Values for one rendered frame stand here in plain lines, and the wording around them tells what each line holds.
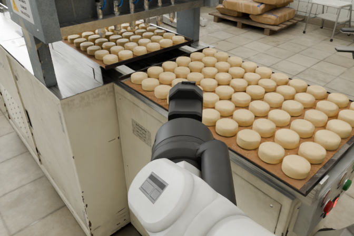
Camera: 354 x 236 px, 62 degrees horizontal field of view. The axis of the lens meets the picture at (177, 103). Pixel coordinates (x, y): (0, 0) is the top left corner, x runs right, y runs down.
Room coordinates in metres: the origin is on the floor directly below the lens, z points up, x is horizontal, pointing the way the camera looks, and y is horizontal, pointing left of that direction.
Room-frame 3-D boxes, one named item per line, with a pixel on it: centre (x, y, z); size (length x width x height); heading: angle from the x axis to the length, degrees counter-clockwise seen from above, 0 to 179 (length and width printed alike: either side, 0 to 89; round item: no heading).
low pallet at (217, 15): (4.61, -1.21, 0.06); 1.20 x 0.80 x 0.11; 44
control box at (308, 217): (0.50, -0.37, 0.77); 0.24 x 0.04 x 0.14; 131
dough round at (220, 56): (0.97, -0.15, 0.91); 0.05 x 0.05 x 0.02
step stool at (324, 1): (4.04, -2.08, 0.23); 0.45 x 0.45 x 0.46; 34
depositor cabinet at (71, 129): (1.52, 0.52, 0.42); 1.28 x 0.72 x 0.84; 41
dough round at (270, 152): (0.46, -0.19, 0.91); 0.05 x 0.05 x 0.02
